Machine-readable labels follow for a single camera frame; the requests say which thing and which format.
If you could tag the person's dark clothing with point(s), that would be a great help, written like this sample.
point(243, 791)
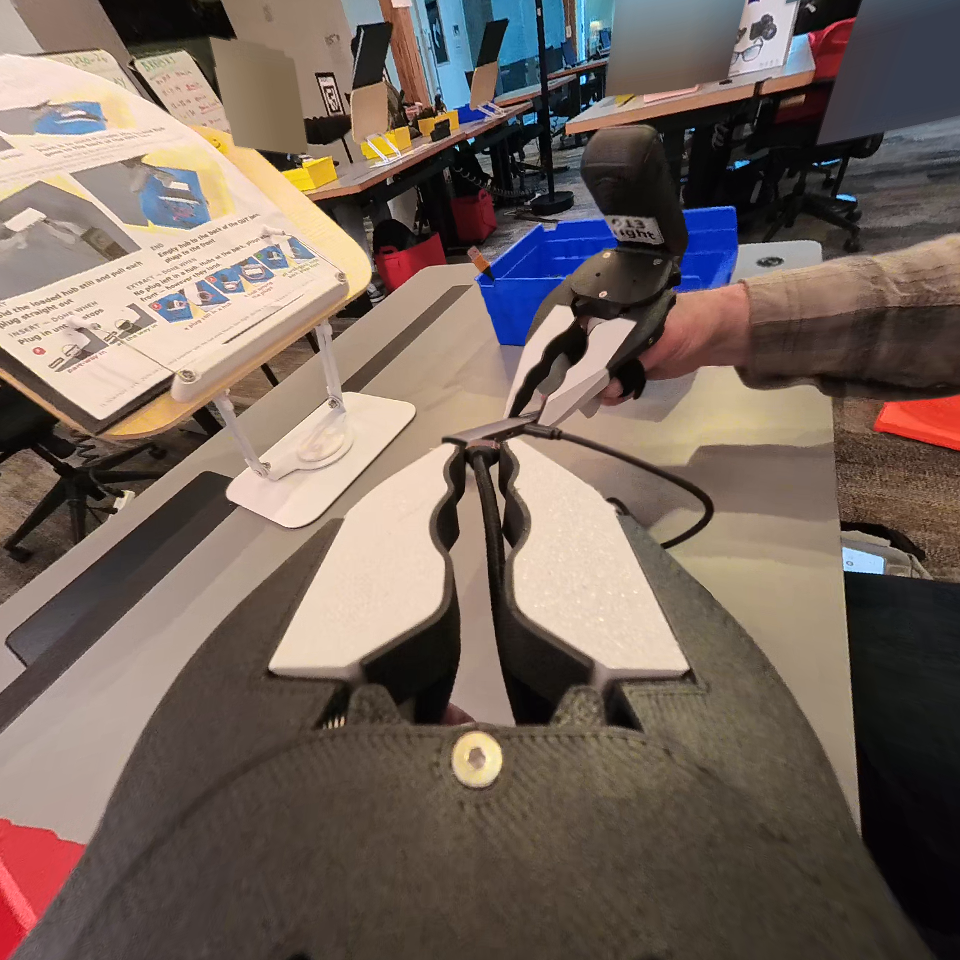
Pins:
point(907, 750)

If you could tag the red office chair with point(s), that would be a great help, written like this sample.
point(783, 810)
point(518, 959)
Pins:
point(814, 75)

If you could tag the large blue plastic bin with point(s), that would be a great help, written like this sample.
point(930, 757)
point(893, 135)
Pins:
point(525, 300)

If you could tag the person's right hand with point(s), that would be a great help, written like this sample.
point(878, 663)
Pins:
point(705, 330)

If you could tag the black pole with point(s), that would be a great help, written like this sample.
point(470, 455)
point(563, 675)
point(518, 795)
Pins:
point(541, 97)

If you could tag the black office chair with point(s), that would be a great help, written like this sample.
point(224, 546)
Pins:
point(75, 480)

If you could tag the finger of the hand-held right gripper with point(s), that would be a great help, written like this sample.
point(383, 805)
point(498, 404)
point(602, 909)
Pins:
point(592, 367)
point(540, 345)

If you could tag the wooden post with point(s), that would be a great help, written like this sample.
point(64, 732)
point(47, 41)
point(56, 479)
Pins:
point(405, 52)

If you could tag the small whiteboard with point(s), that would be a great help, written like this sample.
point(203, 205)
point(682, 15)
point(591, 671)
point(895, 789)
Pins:
point(184, 90)

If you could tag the white box with glasses print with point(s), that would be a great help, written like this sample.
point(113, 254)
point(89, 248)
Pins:
point(765, 37)

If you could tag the black and tan display board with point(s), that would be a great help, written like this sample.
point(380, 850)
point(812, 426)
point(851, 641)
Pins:
point(487, 60)
point(371, 75)

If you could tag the black and white marker sign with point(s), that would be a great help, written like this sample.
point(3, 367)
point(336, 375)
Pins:
point(330, 94)

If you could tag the grey fabric bag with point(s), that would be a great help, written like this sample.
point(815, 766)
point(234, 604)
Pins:
point(900, 544)

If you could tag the small device with lit screen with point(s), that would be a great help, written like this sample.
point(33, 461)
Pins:
point(862, 560)

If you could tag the small blue bin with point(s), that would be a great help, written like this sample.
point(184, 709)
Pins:
point(472, 114)

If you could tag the whiteboard with green heading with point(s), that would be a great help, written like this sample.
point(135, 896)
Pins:
point(105, 67)

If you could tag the yellow bin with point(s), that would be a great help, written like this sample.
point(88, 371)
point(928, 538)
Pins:
point(442, 121)
point(390, 142)
point(309, 174)

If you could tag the red plastic bin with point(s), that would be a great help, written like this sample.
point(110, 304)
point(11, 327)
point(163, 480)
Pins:
point(30, 870)

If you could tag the white document stand with instructions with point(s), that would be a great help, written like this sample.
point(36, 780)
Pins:
point(150, 225)

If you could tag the person's right forearm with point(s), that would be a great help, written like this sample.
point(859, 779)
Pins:
point(862, 315)

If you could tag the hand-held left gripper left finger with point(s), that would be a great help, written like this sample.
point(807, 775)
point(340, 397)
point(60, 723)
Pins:
point(375, 592)

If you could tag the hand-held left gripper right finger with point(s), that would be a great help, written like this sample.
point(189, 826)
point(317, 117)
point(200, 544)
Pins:
point(592, 592)

